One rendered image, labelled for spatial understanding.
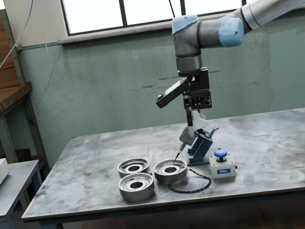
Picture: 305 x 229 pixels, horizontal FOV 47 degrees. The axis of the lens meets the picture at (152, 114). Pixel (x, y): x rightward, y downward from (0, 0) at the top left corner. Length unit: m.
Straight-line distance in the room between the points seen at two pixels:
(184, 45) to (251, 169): 0.44
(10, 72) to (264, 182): 2.12
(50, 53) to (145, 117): 0.88
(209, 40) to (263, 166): 0.44
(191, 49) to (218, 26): 0.10
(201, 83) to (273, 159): 0.36
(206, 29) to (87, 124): 2.00
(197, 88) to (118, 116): 1.78
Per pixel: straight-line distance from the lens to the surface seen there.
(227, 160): 1.09
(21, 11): 2.80
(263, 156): 1.21
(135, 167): 1.17
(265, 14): 1.04
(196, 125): 1.06
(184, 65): 0.99
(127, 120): 2.77
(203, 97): 1.02
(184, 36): 0.98
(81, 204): 1.09
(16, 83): 2.76
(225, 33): 0.94
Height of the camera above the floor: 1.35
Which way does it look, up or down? 19 degrees down
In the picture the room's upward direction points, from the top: 9 degrees counter-clockwise
